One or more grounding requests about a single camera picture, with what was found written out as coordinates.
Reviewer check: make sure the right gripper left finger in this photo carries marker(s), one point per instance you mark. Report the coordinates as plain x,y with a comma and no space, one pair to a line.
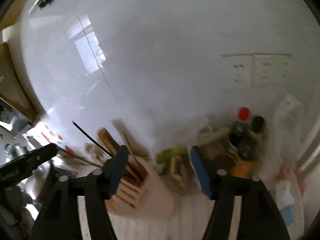
59,215

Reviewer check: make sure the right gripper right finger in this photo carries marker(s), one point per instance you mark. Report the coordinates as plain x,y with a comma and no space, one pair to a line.
259,215

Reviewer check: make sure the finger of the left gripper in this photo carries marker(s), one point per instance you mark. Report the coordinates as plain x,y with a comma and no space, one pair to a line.
22,167

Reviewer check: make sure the black chopstick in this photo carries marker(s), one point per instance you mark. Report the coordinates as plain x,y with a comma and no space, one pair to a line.
91,139

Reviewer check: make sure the wooden chopstick group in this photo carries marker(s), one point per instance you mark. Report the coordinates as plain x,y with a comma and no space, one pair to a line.
134,162

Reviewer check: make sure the steel kettle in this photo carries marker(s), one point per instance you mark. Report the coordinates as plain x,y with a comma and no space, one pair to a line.
15,151

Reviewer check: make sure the white folded paper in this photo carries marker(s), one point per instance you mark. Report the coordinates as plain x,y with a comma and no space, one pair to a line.
283,196

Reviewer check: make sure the blue cloth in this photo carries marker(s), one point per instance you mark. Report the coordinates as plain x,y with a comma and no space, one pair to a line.
287,214

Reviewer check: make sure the striped tablecloth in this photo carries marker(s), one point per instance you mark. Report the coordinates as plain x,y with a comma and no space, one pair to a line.
189,220

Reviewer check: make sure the range hood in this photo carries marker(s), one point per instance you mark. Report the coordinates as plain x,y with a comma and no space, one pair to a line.
17,113

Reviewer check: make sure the oil bottle with white cap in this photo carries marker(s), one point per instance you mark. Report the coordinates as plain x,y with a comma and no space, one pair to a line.
95,152

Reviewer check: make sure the pink utensil holder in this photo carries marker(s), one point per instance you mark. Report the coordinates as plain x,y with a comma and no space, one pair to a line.
150,201

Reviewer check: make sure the soy sauce bottle red cap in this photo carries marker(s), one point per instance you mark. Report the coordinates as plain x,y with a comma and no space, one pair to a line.
238,138

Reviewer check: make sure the clear seasoning tray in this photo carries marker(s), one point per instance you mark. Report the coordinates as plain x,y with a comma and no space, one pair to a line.
178,169

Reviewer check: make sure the clear plastic bag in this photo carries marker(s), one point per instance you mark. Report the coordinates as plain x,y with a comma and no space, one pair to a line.
284,141

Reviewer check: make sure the left wall socket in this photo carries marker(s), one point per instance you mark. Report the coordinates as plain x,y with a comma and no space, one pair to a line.
237,71

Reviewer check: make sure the wall socket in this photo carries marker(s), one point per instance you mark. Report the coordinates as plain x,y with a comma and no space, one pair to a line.
266,70
285,67
237,71

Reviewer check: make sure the middle wall socket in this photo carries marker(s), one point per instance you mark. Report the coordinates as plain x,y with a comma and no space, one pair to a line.
266,70

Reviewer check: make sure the right wall socket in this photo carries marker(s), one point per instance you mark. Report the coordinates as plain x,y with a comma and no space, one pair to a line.
285,67

